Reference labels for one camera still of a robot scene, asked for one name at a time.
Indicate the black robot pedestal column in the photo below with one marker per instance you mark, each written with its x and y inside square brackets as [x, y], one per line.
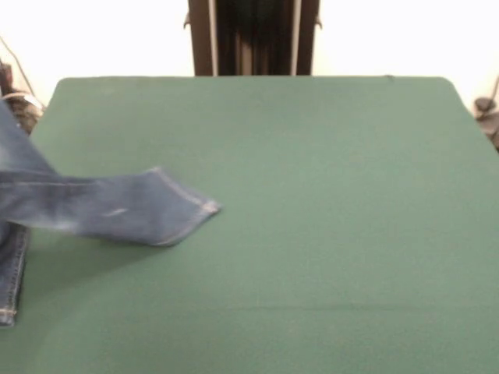
[253, 39]

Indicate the dark green table cloth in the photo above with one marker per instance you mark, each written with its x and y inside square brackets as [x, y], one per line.
[312, 233]

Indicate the black power adapter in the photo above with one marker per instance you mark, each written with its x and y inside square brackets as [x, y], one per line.
[483, 104]

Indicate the blue denim jeans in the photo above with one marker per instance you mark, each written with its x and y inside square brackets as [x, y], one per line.
[117, 210]

